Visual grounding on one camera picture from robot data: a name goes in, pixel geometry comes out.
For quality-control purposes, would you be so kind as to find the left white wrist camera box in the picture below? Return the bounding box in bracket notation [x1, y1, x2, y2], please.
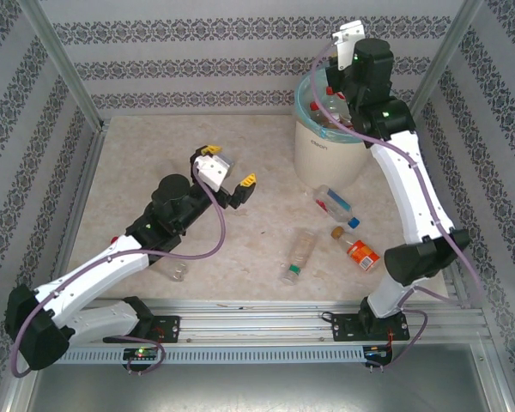
[191, 153, 236, 193]

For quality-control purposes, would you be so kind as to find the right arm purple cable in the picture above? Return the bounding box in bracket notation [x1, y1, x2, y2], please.
[311, 38, 484, 370]

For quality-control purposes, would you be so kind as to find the left aluminium side rail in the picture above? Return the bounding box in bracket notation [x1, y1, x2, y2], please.
[42, 124, 108, 312]

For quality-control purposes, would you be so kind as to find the left small controller board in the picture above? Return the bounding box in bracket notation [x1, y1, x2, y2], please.
[122, 346, 160, 361]

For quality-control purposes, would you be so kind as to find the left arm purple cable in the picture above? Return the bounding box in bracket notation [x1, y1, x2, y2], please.
[10, 175, 228, 379]

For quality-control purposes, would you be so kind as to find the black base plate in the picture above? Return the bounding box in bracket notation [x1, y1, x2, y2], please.
[102, 315, 181, 343]
[330, 312, 411, 343]

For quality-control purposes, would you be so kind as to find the aluminium side rail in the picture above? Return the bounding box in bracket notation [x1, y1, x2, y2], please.
[405, 124, 471, 308]
[42, 124, 108, 312]

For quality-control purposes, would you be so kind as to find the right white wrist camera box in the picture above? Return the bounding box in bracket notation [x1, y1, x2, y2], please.
[331, 20, 367, 70]

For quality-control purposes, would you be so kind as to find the slotted grey cable duct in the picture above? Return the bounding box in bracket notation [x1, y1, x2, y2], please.
[40, 346, 366, 365]

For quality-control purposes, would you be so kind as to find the right aluminium frame post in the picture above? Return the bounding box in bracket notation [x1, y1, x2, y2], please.
[403, 0, 484, 125]

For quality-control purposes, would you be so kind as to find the left aluminium frame post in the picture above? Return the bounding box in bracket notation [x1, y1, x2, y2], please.
[19, 0, 106, 130]

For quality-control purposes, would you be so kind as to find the cream plastic waste bin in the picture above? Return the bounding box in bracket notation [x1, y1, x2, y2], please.
[294, 118, 370, 190]

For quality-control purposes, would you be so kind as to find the small controller board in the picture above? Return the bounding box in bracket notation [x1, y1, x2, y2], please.
[122, 346, 160, 361]
[362, 342, 394, 366]

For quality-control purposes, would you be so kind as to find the orange label bottle tan cap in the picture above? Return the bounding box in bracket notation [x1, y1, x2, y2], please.
[330, 226, 381, 274]

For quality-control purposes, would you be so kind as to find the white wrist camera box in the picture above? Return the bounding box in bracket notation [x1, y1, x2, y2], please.
[191, 153, 236, 193]
[331, 20, 367, 70]

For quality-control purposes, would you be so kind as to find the grey metal sheet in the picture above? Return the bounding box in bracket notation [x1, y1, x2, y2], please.
[25, 362, 490, 412]

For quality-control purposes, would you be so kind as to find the aluminium mounting rail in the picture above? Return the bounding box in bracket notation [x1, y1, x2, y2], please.
[23, 300, 493, 344]

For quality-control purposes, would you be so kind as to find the right small controller board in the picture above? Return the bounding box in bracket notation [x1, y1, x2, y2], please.
[362, 342, 394, 366]

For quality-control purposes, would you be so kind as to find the right aluminium side rail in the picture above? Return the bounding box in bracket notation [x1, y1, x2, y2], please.
[405, 124, 471, 308]

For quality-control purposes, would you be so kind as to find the clear bottle green cap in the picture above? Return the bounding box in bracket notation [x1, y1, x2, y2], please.
[282, 227, 319, 287]

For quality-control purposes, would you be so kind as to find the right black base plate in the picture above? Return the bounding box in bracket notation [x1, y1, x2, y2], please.
[330, 312, 411, 343]

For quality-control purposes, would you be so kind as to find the turquoise plastic bin liner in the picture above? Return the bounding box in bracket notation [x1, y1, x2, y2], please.
[292, 67, 403, 142]

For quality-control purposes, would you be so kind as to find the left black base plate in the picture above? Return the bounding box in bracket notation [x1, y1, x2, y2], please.
[102, 315, 181, 343]

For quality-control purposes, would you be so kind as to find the clear bottle blue cap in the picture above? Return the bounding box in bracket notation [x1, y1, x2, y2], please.
[313, 184, 361, 228]

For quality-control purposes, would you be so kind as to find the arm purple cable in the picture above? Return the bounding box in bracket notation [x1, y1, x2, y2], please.
[311, 38, 484, 370]
[10, 175, 228, 379]

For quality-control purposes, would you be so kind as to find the aluminium frame post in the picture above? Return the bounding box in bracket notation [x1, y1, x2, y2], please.
[19, 0, 106, 130]
[403, 0, 484, 125]

